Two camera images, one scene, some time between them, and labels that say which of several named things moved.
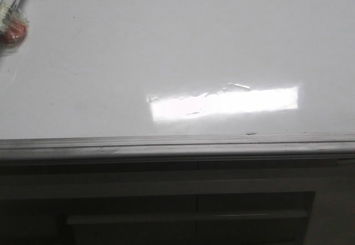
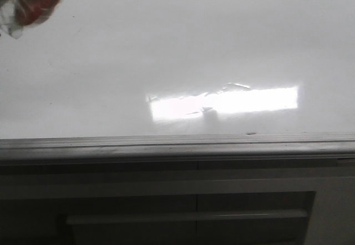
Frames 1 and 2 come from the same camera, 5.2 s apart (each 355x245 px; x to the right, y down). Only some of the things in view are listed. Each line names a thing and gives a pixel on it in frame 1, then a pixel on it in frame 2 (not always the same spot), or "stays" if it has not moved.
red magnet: x=13 y=29 -> x=29 y=2
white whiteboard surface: x=149 y=57 stays
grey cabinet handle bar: x=187 y=217 stays
